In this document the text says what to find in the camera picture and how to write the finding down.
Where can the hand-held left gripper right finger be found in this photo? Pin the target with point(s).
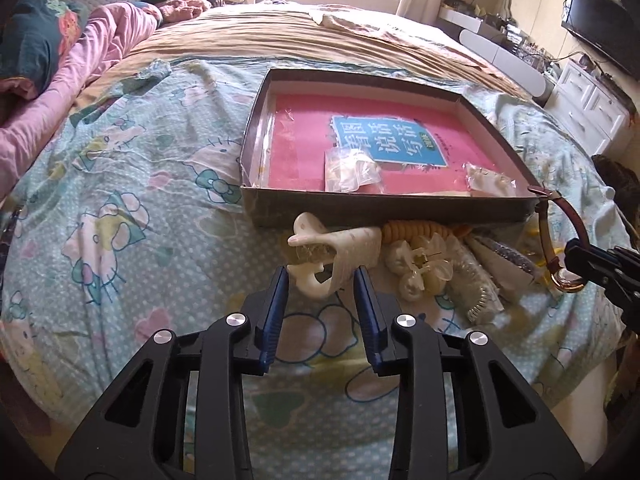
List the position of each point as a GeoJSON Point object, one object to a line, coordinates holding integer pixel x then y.
{"type": "Point", "coordinates": [367, 310]}

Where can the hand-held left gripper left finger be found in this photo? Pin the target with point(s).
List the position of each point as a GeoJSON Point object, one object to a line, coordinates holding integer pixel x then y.
{"type": "Point", "coordinates": [274, 310]}

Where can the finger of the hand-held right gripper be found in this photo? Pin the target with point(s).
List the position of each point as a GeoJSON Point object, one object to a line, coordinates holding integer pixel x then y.
{"type": "Point", "coordinates": [590, 252]}
{"type": "Point", "coordinates": [622, 285]}

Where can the small cream hair claw clip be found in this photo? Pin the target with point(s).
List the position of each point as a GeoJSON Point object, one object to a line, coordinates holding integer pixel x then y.
{"type": "Point", "coordinates": [425, 282]}
{"type": "Point", "coordinates": [405, 252]}

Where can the large cream hair claw clip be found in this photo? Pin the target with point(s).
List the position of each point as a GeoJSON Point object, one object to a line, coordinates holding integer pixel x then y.
{"type": "Point", "coordinates": [350, 247]}

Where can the glitter hair clip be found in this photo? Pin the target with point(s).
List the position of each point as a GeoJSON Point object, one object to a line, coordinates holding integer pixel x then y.
{"type": "Point", "coordinates": [505, 260]}

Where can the shallow cardboard box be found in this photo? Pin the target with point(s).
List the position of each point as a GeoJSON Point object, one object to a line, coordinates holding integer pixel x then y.
{"type": "Point", "coordinates": [380, 212]}

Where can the dark brown cloth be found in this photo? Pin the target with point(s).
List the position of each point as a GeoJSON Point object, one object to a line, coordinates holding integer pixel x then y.
{"type": "Point", "coordinates": [620, 195]}

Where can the clear bag of white trinkets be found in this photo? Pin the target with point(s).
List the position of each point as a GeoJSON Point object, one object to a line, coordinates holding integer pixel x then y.
{"type": "Point", "coordinates": [487, 180]}
{"type": "Point", "coordinates": [350, 172]}

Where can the white drawer cabinet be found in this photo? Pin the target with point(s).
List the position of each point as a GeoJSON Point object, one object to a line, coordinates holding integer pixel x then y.
{"type": "Point", "coordinates": [585, 100]}

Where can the cartoon cat printed blanket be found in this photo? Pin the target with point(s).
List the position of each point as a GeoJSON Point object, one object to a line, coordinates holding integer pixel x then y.
{"type": "Point", "coordinates": [150, 185]}

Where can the pink book with blue label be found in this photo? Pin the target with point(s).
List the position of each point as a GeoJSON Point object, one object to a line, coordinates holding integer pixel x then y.
{"type": "Point", "coordinates": [305, 130]}

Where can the white shelf unit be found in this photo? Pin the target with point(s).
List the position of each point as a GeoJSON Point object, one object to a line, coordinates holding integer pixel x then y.
{"type": "Point", "coordinates": [500, 55]}

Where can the black television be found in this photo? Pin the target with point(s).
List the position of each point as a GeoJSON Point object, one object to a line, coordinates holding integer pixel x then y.
{"type": "Point", "coordinates": [600, 25]}

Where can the tan bed sheet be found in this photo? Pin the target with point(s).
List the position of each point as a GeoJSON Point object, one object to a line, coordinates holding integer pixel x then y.
{"type": "Point", "coordinates": [300, 40]}

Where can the cream cloth on bed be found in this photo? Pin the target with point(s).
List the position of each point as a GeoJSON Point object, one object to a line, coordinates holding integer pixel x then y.
{"type": "Point", "coordinates": [350, 20]}

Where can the pink quilt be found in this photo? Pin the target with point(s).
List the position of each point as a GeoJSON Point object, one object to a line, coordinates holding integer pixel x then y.
{"type": "Point", "coordinates": [100, 50]}

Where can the blue floral pillow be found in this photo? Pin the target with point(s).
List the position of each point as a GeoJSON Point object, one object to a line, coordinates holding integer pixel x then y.
{"type": "Point", "coordinates": [30, 40]}

